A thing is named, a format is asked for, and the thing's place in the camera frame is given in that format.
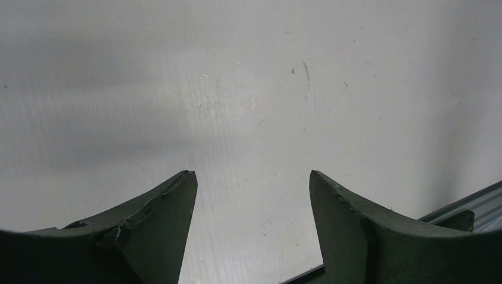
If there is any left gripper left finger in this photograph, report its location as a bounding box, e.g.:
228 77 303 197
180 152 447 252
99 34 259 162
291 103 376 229
1 170 198 283

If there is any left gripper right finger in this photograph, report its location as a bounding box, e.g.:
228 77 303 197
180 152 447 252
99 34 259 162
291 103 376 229
309 170 501 283

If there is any aluminium frame rail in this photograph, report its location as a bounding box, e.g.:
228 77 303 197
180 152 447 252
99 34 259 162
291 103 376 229
280 180 502 284

